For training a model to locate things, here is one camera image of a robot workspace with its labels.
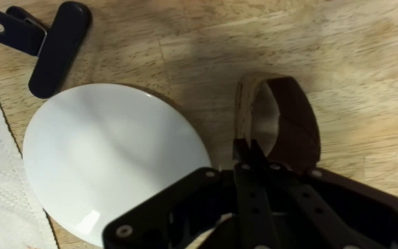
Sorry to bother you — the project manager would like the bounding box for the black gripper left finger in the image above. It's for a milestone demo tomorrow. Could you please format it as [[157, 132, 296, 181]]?
[[103, 139, 280, 249]]

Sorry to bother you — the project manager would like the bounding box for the white round plate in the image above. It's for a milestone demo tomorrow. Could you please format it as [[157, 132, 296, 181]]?
[[23, 83, 212, 246]]

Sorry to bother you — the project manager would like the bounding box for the white paper towel sheet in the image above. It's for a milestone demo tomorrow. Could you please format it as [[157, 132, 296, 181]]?
[[0, 106, 57, 249]]

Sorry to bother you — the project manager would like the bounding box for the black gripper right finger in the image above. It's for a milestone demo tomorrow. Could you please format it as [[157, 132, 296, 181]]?
[[252, 142, 398, 249]]

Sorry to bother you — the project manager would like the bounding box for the black clip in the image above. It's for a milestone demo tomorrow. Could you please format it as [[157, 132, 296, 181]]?
[[0, 1, 93, 98]]

